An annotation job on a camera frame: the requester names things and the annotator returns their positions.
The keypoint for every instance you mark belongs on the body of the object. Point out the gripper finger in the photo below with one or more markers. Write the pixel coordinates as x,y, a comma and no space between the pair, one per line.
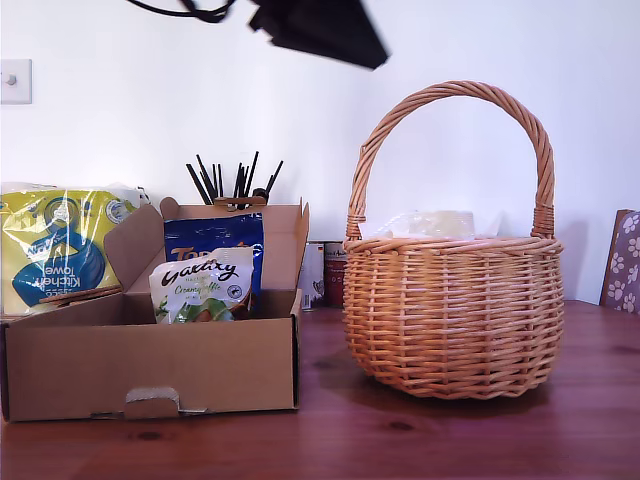
320,27

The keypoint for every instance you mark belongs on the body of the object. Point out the white and red Maltesers bag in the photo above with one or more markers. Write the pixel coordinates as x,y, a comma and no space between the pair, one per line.
430,222

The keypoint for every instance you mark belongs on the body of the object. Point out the blue Terry's chocolate bag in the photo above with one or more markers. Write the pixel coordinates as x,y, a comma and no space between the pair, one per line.
210,232

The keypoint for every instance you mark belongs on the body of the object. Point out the white Galaxy egg bag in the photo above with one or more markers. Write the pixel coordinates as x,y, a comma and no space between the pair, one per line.
200,280

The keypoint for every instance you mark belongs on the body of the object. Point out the brown cardboard box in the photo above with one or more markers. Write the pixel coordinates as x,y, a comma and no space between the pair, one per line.
150,365

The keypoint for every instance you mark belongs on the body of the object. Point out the black sticks in wooden holder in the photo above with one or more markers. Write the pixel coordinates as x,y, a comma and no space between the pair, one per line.
239,201

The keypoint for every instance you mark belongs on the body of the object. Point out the white label tin can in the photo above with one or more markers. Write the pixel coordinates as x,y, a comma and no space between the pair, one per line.
314,275

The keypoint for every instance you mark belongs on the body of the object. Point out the red label tin can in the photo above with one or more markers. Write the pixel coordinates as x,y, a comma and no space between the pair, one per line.
334,280

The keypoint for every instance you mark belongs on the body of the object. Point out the white tissue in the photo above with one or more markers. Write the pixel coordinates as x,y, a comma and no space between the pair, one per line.
492,225

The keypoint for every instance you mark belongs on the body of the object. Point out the yellow kitchen towel pack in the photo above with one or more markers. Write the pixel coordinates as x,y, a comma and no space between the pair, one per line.
50,240

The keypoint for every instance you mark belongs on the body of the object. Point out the paw print cushion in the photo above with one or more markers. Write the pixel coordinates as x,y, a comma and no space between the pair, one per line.
627,265

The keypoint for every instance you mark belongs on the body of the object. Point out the white wall light switch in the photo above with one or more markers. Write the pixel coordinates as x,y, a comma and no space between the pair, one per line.
21,92

